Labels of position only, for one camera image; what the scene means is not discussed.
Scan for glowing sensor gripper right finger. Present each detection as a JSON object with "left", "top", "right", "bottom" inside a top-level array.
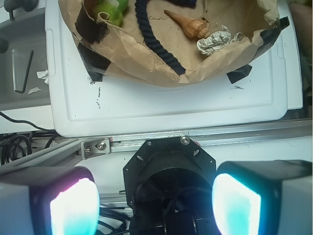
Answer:
[{"left": 212, "top": 160, "right": 313, "bottom": 235}]

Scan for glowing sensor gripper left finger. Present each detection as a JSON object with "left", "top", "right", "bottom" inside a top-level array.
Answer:
[{"left": 0, "top": 166, "right": 100, "bottom": 235}]

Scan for dark blue twisted rope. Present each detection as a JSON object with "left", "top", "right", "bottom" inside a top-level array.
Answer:
[{"left": 134, "top": 0, "right": 197, "bottom": 75}]

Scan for white plastic board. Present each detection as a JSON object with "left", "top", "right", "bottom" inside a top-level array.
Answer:
[{"left": 45, "top": 0, "right": 303, "bottom": 137}]

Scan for black hex key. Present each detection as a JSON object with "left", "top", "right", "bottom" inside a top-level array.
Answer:
[{"left": 12, "top": 50, "right": 34, "bottom": 94}]

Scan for crumpled silver foil ball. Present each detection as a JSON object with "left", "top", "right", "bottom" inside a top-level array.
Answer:
[{"left": 196, "top": 24, "right": 244, "bottom": 57}]

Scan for brown paper bag tray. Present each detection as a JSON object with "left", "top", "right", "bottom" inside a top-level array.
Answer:
[{"left": 58, "top": 0, "right": 290, "bottom": 87}]

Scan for brown spiral seashell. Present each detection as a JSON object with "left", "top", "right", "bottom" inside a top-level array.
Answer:
[{"left": 163, "top": 10, "right": 210, "bottom": 39}]

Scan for green plush toy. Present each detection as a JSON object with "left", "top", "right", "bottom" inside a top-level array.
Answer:
[{"left": 93, "top": 0, "right": 129, "bottom": 26}]

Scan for aluminium frame rail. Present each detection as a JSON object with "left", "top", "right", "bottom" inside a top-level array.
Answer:
[{"left": 0, "top": 118, "right": 313, "bottom": 170}]

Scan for black cables bundle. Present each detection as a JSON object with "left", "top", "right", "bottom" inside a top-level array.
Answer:
[{"left": 0, "top": 111, "right": 59, "bottom": 167}]

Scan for black octagonal mount plate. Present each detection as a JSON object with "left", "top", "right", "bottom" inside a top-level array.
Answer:
[{"left": 123, "top": 136, "right": 216, "bottom": 210}]

